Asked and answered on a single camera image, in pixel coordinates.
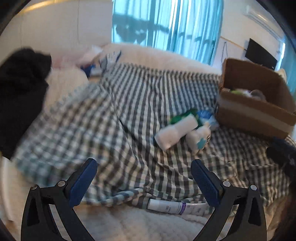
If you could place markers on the white fluffy blanket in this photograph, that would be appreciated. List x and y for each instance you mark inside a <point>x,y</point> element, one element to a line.
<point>124,221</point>

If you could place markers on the black garment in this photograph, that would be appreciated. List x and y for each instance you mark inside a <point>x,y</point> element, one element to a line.
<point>23,89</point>

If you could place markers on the green checkered cloth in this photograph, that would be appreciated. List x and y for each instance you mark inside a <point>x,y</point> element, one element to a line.
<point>114,121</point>

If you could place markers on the green snack packet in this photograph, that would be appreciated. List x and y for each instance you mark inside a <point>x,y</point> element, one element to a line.
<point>179,117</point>

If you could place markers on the white air conditioner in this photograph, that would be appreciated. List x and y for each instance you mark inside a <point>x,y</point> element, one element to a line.
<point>270,25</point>

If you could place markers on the white bottle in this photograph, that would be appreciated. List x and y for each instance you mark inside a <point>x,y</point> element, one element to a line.
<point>171,134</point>

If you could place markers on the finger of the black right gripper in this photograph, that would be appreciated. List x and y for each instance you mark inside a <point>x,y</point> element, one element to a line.
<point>282,153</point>

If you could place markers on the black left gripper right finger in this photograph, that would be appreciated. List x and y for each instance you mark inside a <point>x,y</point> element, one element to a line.
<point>249,222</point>

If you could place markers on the blue window curtain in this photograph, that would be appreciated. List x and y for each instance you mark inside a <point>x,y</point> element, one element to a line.
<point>189,28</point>

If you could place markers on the white cream tube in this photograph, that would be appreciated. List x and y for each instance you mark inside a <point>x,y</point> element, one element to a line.
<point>180,208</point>

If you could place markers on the brown cardboard box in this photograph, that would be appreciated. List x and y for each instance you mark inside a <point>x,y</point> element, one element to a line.
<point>254,99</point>

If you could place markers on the white blue small packet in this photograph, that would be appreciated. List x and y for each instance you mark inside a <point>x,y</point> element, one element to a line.
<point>198,138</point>

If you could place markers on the black wall television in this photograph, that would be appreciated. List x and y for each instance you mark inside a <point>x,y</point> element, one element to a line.
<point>258,55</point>

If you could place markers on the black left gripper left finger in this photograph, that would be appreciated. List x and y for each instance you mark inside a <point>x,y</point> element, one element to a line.
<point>38,222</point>

